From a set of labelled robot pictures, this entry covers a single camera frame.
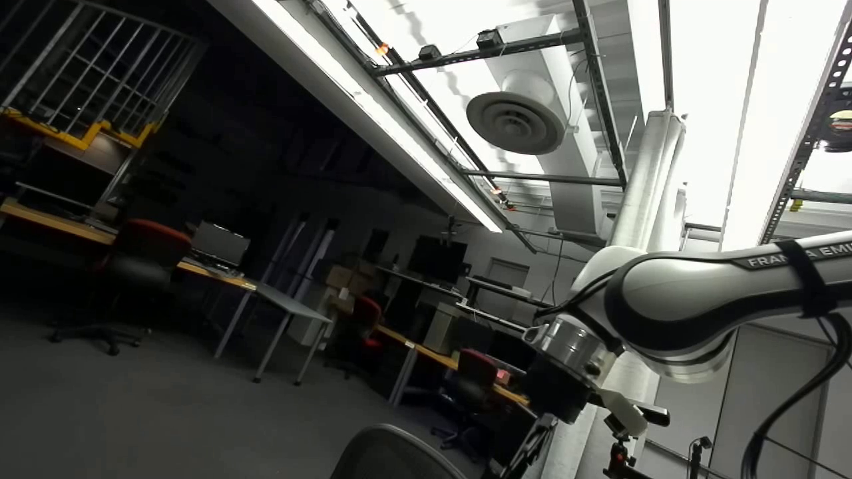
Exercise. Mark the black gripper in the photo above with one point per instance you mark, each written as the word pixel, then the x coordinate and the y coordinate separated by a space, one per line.
pixel 556 392

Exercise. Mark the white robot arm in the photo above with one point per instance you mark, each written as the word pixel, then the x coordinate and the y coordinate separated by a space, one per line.
pixel 677 311

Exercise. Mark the dark mesh office chair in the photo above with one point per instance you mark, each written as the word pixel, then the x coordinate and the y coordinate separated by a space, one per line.
pixel 391 454

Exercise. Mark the red office chair far left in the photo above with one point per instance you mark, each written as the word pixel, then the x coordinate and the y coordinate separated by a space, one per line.
pixel 139 261

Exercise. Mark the round ceiling air vent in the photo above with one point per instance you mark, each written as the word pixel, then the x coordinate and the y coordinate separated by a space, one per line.
pixel 514 124

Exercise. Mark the long wooden desk row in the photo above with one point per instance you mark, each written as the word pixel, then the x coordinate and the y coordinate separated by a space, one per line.
pixel 249 289

